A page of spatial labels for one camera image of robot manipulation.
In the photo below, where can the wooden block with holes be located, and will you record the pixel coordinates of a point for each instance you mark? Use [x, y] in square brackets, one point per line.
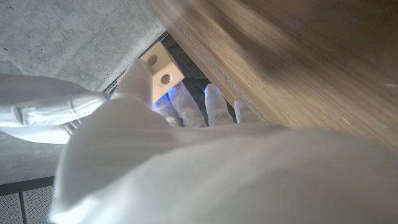
[161, 70]

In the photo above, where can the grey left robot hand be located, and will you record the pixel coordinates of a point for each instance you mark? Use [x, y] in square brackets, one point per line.
[202, 174]

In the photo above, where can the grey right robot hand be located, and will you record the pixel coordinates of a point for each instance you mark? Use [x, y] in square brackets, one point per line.
[40, 105]

